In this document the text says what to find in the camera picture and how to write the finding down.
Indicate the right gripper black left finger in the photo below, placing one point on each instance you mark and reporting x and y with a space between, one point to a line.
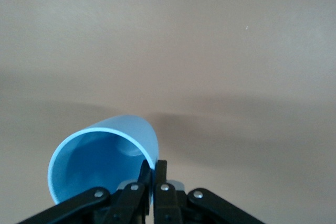
126 205

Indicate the light blue plastic cup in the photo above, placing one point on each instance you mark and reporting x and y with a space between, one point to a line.
92 161

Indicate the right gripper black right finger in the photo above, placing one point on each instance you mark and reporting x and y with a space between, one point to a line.
168 205

